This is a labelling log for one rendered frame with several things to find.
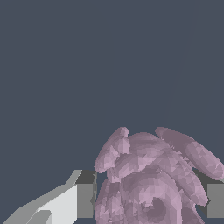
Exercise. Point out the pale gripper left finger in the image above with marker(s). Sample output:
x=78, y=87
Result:
x=65, y=201

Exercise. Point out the mauve lumpy lobed object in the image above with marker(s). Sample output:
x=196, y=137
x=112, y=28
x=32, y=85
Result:
x=151, y=178

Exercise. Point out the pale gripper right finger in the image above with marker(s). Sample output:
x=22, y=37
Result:
x=215, y=201

